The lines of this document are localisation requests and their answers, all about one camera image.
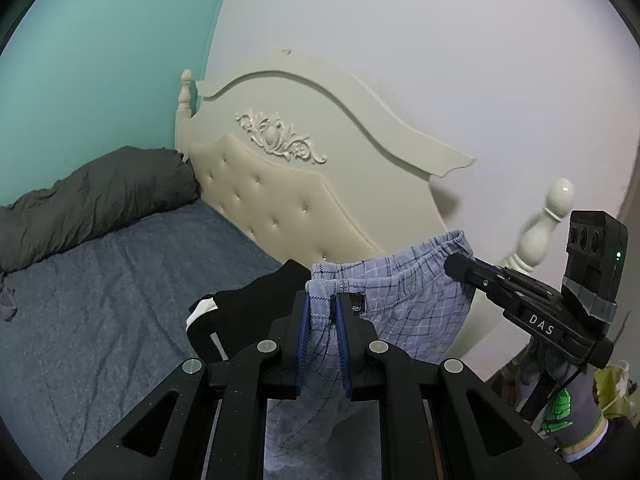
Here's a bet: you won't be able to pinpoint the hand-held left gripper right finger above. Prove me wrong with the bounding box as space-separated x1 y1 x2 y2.
334 292 581 480

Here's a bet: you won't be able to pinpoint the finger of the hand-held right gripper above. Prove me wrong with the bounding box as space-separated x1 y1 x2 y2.
444 252 552 314
474 258 564 302

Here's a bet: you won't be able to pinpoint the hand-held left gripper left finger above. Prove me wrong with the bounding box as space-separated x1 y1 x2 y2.
62 289 307 480

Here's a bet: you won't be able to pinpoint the blue plaid shorts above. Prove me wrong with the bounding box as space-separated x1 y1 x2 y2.
265 230 476 475

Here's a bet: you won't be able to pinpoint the person's right forearm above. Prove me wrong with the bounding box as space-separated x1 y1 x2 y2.
562 417 640 480

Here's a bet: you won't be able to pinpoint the person's right hand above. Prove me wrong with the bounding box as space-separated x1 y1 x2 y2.
517 342 610 463

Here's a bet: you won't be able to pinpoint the cream bedpost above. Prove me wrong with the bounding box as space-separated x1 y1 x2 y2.
177 69 196 128
502 177 576 281

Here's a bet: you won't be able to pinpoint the yellow plastic bag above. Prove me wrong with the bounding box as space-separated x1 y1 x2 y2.
592 360 632 418

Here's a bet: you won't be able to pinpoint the cream tufted headboard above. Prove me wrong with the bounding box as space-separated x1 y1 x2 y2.
175 50 511 376

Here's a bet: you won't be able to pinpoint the blue patterned bed sheet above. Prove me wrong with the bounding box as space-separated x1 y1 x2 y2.
0 200 286 480

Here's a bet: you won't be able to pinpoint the dark grey duvet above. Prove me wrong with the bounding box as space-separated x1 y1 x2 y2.
0 146 201 273

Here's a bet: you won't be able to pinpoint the dark grey crumpled garment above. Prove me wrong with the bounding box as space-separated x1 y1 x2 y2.
0 272 20 322

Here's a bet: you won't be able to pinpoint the black cable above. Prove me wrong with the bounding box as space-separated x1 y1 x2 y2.
537 360 588 426

